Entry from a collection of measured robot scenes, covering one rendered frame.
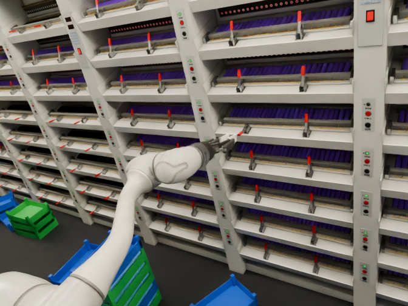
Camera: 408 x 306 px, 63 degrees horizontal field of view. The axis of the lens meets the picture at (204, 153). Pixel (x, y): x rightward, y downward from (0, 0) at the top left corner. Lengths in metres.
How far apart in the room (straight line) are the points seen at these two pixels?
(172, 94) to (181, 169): 0.65
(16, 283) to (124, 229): 0.27
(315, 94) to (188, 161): 0.54
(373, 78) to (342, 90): 0.11
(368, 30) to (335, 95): 0.24
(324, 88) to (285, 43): 0.22
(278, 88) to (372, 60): 0.35
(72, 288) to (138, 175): 0.45
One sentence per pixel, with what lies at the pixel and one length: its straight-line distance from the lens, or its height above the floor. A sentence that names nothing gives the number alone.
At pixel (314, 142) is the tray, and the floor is 0.92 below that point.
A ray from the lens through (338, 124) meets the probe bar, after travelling 1.41.
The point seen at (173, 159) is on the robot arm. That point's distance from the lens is 1.03.
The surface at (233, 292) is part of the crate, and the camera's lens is 2.04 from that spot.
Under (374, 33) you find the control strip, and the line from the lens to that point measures 1.21.
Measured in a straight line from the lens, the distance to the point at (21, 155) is 3.30.
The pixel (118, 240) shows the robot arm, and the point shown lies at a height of 1.03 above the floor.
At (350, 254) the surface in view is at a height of 0.36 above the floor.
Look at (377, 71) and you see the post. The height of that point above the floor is 1.19.
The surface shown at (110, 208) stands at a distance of 2.66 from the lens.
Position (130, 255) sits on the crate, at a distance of 1.80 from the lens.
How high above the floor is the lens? 1.56
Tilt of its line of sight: 26 degrees down
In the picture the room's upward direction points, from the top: 13 degrees counter-clockwise
